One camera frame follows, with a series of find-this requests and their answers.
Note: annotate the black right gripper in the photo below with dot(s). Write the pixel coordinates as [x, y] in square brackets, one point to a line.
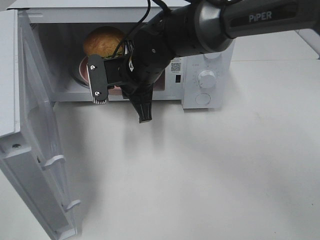
[138, 82]

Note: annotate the round white door button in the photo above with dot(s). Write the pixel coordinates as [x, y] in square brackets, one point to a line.
[203, 99]

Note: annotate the burger with lettuce and tomato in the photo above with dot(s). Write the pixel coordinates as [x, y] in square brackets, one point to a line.
[102, 41]

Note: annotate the pink round plate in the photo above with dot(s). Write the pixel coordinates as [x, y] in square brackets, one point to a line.
[82, 71]

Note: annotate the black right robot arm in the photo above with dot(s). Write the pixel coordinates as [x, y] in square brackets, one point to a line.
[203, 27]

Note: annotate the upper white power knob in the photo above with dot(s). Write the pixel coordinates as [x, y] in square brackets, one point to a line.
[211, 56]

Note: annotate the white microwave oven body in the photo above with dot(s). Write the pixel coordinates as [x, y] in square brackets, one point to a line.
[54, 32]

